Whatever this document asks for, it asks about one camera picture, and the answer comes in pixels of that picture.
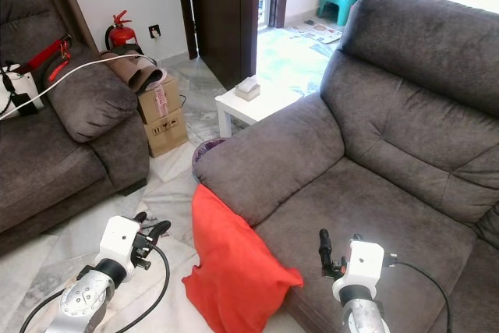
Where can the red pillow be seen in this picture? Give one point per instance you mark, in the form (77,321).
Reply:
(234,278)

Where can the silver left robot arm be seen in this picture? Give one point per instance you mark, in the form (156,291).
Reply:
(86,302)

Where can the dark grey fabric sofa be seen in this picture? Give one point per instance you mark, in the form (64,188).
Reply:
(47,169)
(382,138)

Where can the purple basket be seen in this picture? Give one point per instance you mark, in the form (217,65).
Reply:
(201,157)

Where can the cardboard box with red tape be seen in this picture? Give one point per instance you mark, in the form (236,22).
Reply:
(161,99)

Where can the brown rolled mat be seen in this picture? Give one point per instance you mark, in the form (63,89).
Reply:
(134,72)

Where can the white side table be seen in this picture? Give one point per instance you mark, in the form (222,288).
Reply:
(253,108)

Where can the beige tissue box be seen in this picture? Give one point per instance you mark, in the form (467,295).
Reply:
(247,90)

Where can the white device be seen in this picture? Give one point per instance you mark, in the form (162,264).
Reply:
(17,87)

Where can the red fire extinguisher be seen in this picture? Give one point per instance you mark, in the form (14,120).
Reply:
(122,35)

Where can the newspaper sheet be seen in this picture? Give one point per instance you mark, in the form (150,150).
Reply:
(318,33)

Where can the dark brown wooden door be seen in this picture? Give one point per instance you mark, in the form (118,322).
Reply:
(226,21)

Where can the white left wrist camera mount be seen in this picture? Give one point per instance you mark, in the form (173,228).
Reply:
(121,239)

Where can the black wall socket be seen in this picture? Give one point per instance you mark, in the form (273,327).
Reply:
(154,30)

